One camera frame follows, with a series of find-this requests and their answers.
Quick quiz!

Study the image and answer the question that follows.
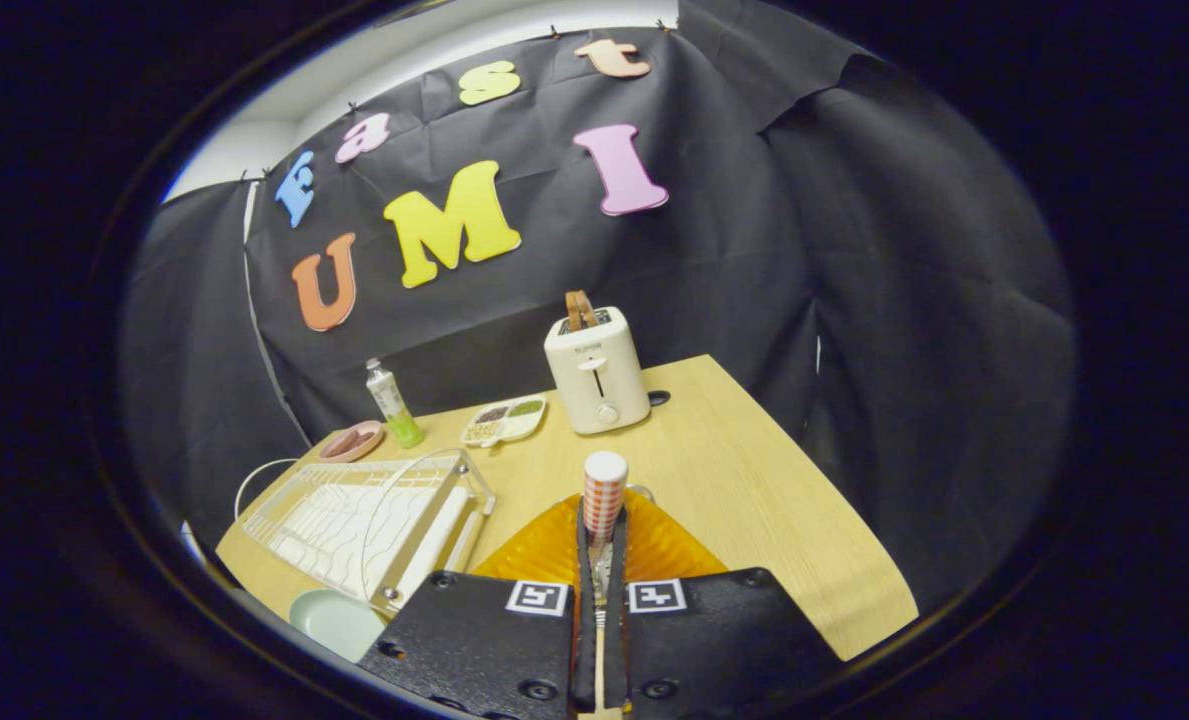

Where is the white toaster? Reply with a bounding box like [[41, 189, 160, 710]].
[[543, 305, 652, 435]]

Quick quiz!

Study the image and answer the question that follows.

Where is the pink checkered handle spoon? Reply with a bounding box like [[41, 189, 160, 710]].
[[582, 450, 630, 626]]

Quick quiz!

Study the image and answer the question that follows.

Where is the light green plate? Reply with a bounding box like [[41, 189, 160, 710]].
[[289, 588, 387, 664]]

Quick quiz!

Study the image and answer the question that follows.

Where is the black backdrop cloth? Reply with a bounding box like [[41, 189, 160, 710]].
[[119, 0, 1075, 611]]

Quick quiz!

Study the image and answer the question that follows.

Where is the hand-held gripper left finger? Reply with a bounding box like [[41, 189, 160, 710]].
[[357, 492, 600, 719]]

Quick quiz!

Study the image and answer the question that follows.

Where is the clear bottle with green drink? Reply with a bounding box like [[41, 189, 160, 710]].
[[365, 358, 426, 450]]

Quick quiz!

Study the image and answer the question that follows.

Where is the pink plate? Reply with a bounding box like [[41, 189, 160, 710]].
[[318, 420, 386, 464]]

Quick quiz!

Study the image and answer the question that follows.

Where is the white wire dish rack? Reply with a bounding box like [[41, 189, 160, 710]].
[[234, 448, 497, 615]]

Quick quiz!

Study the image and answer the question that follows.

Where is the white divided tray with grains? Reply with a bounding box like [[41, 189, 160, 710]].
[[460, 393, 548, 449]]

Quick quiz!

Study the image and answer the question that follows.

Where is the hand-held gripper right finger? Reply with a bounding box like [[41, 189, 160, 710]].
[[604, 488, 847, 719]]

